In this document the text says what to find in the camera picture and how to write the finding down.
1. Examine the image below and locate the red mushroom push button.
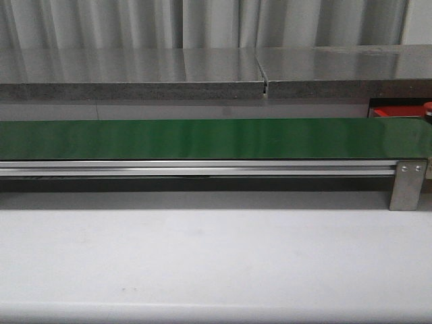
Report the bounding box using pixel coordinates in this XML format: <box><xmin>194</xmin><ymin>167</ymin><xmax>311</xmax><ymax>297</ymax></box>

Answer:
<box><xmin>423</xmin><ymin>101</ymin><xmax>432</xmax><ymax>124</ymax></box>

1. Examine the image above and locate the green conveyor belt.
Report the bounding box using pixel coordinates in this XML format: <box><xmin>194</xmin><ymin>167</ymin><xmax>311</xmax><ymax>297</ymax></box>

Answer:
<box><xmin>1</xmin><ymin>118</ymin><xmax>431</xmax><ymax>161</ymax></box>

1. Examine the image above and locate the right grey stone slab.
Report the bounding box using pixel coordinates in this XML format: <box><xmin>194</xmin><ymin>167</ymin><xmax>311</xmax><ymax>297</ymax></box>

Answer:
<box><xmin>256</xmin><ymin>45</ymin><xmax>431</xmax><ymax>99</ymax></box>

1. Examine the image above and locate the grey stone slab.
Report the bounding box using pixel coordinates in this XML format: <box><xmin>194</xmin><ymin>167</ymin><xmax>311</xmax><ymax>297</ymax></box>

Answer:
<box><xmin>1</xmin><ymin>49</ymin><xmax>265</xmax><ymax>101</ymax></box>
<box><xmin>256</xmin><ymin>45</ymin><xmax>431</xmax><ymax>99</ymax></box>

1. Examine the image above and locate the red plastic tray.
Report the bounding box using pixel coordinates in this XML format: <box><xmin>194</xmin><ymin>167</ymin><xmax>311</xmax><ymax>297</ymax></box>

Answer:
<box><xmin>369</xmin><ymin>105</ymin><xmax>425</xmax><ymax>117</ymax></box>

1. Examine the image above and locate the left grey stone slab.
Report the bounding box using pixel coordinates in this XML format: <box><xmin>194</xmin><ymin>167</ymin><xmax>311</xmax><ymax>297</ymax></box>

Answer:
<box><xmin>1</xmin><ymin>49</ymin><xmax>265</xmax><ymax>101</ymax></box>

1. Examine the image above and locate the grey pleated curtain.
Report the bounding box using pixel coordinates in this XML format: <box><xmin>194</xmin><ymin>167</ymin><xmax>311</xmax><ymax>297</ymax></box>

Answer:
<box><xmin>1</xmin><ymin>1</ymin><xmax>408</xmax><ymax>49</ymax></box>

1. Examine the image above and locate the aluminium conveyor side rail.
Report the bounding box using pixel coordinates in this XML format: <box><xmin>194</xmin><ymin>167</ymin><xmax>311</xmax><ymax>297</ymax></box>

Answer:
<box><xmin>1</xmin><ymin>160</ymin><xmax>397</xmax><ymax>177</ymax></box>

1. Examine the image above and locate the steel conveyor support bracket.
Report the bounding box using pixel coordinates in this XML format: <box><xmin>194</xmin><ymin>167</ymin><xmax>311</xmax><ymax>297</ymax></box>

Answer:
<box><xmin>389</xmin><ymin>160</ymin><xmax>427</xmax><ymax>211</ymax></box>

